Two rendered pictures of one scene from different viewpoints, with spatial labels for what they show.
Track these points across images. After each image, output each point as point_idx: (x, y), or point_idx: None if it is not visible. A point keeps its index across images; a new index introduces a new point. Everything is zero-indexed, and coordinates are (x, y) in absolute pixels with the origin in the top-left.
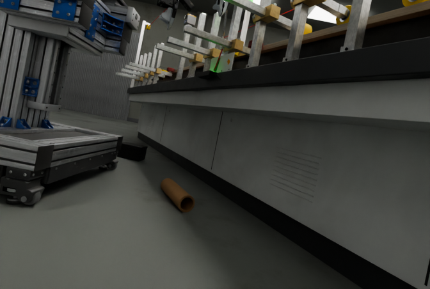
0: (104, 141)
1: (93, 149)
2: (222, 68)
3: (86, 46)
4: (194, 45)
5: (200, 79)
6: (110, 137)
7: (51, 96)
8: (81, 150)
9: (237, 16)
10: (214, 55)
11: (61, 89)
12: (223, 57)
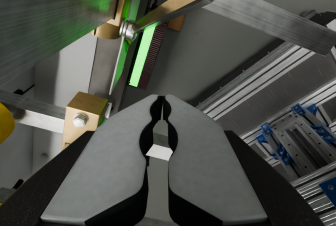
0: (225, 93)
1: (244, 75)
2: None
3: (326, 166)
4: (159, 144)
5: (124, 94)
6: (210, 109)
7: (293, 133)
8: (267, 60)
9: None
10: (97, 99)
11: (289, 141)
12: (133, 4)
